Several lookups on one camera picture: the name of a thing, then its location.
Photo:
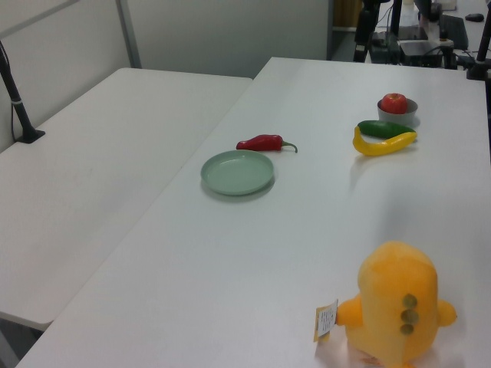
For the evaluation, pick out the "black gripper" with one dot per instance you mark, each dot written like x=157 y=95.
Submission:
x=367 y=27

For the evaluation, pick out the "dark robot arm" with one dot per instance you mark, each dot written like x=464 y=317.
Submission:
x=374 y=4

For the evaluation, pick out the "dark equipment box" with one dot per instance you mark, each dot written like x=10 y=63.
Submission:
x=383 y=50

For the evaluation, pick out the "yellow wooden cabinet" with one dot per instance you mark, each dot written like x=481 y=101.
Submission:
x=347 y=13

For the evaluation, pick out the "thin black pole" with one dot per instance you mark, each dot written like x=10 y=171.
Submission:
x=396 y=17

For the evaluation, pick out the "black flat device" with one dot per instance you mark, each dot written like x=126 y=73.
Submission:
x=414 y=33

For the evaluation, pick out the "black control box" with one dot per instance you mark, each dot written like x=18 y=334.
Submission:
x=418 y=53

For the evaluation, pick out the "grey bowl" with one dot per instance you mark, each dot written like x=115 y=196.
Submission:
x=399 y=119

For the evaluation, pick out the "green cucumber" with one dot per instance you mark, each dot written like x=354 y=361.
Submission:
x=376 y=128

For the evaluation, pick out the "emergency stop button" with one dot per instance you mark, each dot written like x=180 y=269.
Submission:
x=445 y=40

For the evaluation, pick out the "yellow banana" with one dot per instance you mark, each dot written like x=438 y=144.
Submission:
x=374 y=149

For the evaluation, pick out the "black keyboard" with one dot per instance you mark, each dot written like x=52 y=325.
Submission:
x=456 y=30

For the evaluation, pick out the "black computer mouse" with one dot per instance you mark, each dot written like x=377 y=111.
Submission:
x=474 y=17

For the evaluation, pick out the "red chili pepper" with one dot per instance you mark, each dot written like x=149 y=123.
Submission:
x=259 y=143

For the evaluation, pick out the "pale green plate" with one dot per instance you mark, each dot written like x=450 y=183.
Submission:
x=238 y=174

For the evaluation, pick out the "yellow plush toy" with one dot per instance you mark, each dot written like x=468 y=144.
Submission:
x=391 y=276

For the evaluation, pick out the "yellow paper tag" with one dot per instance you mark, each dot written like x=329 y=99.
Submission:
x=326 y=320

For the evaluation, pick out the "black camera stand with clamp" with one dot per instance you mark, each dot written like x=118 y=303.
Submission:
x=477 y=71

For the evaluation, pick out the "grey partition post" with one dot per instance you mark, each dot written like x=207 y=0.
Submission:
x=128 y=34

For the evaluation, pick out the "black camera stand with base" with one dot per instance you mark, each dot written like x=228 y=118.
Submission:
x=19 y=109

